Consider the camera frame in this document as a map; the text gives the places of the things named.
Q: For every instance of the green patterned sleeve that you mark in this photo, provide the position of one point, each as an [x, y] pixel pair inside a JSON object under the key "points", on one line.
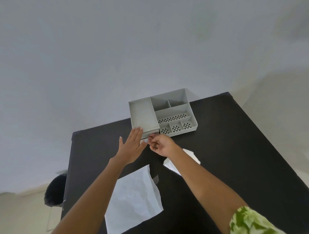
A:
{"points": [[251, 223]]}

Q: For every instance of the person's left thumb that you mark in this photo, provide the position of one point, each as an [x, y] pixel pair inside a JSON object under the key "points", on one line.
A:
{"points": [[121, 142]]}

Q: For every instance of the person's left hand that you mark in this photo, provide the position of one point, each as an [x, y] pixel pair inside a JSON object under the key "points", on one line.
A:
{"points": [[130, 149]]}

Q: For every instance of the large white paper sheet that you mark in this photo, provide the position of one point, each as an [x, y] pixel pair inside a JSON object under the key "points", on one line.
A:
{"points": [[134, 200]]}

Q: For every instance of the person's right thumb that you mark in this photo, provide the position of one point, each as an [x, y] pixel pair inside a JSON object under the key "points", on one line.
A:
{"points": [[153, 138]]}

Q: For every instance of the grey compartment desk organizer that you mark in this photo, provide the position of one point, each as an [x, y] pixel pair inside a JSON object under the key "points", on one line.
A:
{"points": [[144, 115]]}

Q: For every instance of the crumpled white paper sheet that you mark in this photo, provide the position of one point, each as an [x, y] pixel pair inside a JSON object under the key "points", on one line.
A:
{"points": [[171, 166]]}

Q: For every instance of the small grey object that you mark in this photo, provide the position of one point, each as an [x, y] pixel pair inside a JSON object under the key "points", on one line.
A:
{"points": [[155, 179]]}

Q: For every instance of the person's right hand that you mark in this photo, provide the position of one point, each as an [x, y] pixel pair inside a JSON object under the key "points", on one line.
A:
{"points": [[164, 145]]}

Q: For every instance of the grey organizer drawer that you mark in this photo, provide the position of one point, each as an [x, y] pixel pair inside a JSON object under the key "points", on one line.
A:
{"points": [[144, 141]]}

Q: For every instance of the person's left forearm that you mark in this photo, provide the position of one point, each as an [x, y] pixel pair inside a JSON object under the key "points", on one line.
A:
{"points": [[91, 197]]}

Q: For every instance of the person's right forearm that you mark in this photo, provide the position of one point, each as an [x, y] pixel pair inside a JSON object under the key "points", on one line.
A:
{"points": [[205, 185]]}

